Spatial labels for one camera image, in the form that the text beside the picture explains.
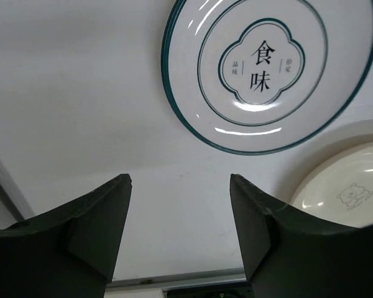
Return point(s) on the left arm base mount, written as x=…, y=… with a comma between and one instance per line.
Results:
x=235, y=290

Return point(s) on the white plate with black rings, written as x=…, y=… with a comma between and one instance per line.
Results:
x=164, y=56

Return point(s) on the aluminium front rail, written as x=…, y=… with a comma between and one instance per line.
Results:
x=184, y=279

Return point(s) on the cream plate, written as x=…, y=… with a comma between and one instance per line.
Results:
x=340, y=189

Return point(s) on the aluminium left rail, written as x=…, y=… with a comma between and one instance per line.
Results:
x=12, y=197

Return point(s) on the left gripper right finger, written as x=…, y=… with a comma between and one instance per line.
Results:
x=289, y=253

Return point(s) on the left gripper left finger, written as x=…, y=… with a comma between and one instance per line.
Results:
x=69, y=251

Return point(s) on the aluminium rail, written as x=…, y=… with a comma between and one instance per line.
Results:
x=184, y=279
x=12, y=197

